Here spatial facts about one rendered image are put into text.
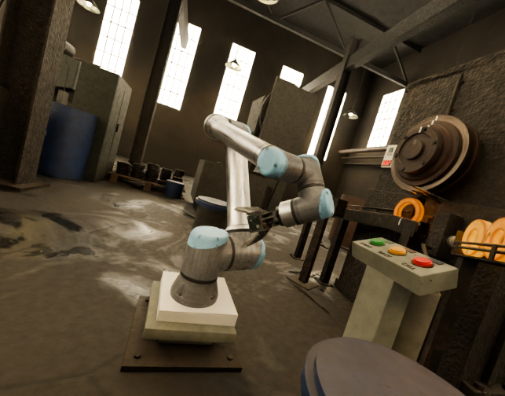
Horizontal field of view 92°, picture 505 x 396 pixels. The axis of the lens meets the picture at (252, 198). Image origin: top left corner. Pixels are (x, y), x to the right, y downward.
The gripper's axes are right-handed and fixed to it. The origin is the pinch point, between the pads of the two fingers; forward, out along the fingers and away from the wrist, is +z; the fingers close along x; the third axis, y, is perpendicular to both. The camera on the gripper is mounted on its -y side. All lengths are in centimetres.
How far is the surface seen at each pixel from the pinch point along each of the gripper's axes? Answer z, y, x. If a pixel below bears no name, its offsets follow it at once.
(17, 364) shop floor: 49, 50, 25
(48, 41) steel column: 153, -9, -196
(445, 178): -84, -81, -4
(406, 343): -45, -4, 44
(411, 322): -48, -4, 39
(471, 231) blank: -79, -50, 22
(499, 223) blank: -83, -34, 19
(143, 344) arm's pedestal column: 34, 22, 33
